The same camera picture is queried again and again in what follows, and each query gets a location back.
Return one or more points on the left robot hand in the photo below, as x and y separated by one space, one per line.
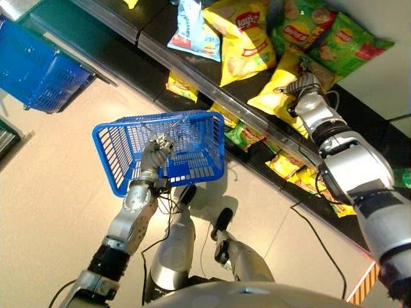
153 157

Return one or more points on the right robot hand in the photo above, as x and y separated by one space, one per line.
303 84

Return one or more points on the blue plastic shopping basket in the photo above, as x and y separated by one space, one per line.
199 160

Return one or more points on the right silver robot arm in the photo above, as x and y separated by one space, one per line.
356 163

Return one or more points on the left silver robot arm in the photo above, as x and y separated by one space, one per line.
128 221

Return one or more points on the green Lay's chip bag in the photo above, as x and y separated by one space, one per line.
350 45
295 29

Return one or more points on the large yellow Lay's chip bag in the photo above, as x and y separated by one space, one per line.
244 45

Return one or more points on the small yellow chip bag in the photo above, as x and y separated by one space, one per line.
285 164
181 86
226 117
342 208
308 183

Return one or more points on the small green chip bag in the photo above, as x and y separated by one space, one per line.
244 136

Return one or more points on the left silver robot leg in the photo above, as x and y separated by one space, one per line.
175 250

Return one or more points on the silver robot leg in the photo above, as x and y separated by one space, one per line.
244 253
175 250

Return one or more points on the black store shelf unit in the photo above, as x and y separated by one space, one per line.
128 54

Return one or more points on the light blue chip bag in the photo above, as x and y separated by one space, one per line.
189 29

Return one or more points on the right silver robot leg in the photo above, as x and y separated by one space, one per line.
244 253

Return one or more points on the green snack bag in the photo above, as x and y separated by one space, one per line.
403 178

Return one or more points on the stack of blue baskets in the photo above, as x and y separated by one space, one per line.
35 73

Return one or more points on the grey metal rack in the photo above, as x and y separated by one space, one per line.
9 138

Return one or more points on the yellow snack bag corner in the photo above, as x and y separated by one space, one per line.
130 2

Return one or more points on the silver robot torso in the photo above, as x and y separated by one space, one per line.
244 296

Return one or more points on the striped hazard floor tape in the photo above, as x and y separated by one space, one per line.
363 285

